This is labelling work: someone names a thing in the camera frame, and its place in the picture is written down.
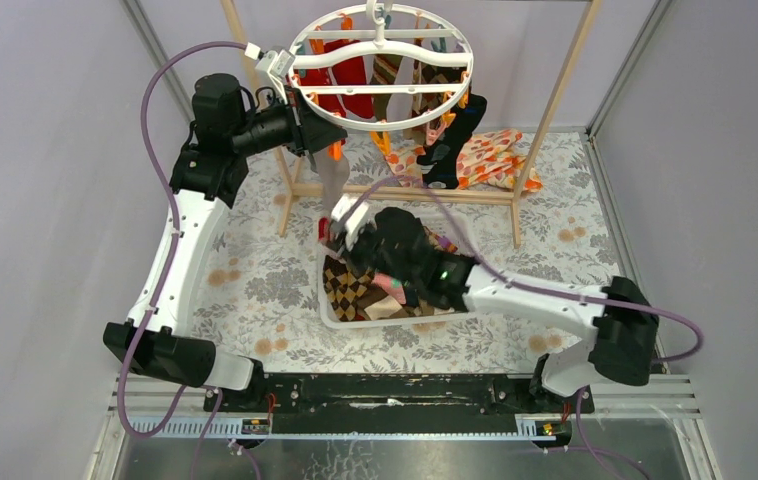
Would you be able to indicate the white round sock hanger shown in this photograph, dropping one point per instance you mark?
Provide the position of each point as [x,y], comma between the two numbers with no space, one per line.
[386,27]

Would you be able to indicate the grey sock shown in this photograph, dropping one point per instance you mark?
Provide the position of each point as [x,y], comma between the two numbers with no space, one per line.
[334,175]

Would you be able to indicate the green striped sock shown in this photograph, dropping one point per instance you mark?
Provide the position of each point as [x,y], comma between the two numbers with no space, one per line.
[384,72]

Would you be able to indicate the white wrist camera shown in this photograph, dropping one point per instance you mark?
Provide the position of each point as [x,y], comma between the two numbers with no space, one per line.
[348,216]
[275,65]

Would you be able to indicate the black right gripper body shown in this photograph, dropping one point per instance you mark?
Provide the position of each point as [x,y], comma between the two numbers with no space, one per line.
[366,253]

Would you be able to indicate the pink clothespin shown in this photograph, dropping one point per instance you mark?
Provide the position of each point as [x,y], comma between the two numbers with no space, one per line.
[431,136]

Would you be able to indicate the red sock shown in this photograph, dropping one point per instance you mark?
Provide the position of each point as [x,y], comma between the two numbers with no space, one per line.
[346,73]

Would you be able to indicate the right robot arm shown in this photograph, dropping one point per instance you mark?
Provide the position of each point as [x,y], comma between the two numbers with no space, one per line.
[615,329]

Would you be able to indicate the orange patterned cloth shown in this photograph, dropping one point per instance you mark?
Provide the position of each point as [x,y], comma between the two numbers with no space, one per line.
[492,158]

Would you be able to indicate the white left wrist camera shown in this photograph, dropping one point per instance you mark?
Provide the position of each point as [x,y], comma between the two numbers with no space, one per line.
[275,65]

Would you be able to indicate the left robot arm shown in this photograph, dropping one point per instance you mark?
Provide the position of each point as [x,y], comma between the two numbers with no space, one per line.
[155,339]

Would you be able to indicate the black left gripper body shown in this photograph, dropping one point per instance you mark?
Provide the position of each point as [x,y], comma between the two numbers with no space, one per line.
[308,130]

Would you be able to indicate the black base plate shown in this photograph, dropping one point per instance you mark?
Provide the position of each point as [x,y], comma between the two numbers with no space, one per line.
[478,393]

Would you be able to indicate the white laundry basket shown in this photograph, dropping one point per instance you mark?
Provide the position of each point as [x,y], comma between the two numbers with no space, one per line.
[406,301]

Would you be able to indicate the brown yellow argyle sock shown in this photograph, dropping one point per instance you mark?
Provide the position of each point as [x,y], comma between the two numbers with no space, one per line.
[349,294]

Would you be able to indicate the brown argyle hanging sock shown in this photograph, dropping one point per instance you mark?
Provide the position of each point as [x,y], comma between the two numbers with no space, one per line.
[428,74]

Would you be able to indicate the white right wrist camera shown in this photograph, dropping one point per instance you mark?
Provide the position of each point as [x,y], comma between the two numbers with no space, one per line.
[348,216]

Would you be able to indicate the orange clothespin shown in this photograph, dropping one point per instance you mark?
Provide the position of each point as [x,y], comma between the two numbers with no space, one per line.
[335,151]

